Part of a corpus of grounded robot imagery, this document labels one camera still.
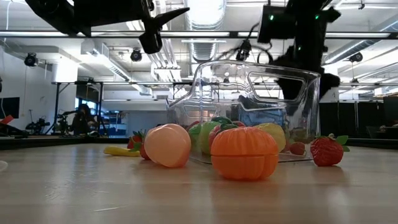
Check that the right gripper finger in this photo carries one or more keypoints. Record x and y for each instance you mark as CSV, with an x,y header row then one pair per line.
x,y
329,85
292,88

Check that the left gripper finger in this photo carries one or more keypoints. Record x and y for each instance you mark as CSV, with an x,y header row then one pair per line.
x,y
164,19
150,43

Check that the yellow toy pepper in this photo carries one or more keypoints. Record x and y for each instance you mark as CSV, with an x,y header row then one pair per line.
x,y
275,133

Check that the small red toy cherry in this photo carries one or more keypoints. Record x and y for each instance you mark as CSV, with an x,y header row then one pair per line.
x,y
297,148

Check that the red toy apple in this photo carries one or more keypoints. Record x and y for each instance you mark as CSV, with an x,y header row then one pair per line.
x,y
239,124

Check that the clear plastic container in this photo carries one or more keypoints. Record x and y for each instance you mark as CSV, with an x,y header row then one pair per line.
x,y
224,93

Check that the toy watermelon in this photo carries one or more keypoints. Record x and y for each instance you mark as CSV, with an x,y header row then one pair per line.
x,y
221,119

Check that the orange toy pumpkin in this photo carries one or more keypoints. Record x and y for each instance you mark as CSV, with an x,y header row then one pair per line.
x,y
244,153

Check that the green toy fruit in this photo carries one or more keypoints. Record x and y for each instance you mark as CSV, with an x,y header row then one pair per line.
x,y
205,138

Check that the toy peach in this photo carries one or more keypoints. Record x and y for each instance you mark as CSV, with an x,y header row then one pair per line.
x,y
168,145

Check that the black background robot arm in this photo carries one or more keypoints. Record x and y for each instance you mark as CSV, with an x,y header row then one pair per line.
x,y
63,123
37,126

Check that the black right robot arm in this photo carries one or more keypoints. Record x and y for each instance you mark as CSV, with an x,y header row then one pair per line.
x,y
306,6

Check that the black partition panels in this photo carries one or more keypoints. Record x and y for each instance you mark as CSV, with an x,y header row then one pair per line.
x,y
357,118

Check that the long ceiling light strip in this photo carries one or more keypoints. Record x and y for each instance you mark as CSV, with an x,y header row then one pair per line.
x,y
357,35

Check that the person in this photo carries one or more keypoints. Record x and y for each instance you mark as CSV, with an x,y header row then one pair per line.
x,y
82,119

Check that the small yellow toy banana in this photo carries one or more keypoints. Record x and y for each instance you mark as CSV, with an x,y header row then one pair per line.
x,y
119,151

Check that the black monitor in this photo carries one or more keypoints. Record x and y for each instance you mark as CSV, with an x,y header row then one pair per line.
x,y
9,107

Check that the red object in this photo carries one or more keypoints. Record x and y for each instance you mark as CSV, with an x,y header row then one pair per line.
x,y
6,119

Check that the white folded cloth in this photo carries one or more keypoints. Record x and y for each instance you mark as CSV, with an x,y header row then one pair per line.
x,y
1,165

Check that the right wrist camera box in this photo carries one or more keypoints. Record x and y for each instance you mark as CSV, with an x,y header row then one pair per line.
x,y
275,25

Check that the silver ventilation duct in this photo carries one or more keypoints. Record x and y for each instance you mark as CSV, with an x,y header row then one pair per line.
x,y
203,49

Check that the black background table frame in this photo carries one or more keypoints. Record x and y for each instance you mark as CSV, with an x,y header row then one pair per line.
x,y
57,102

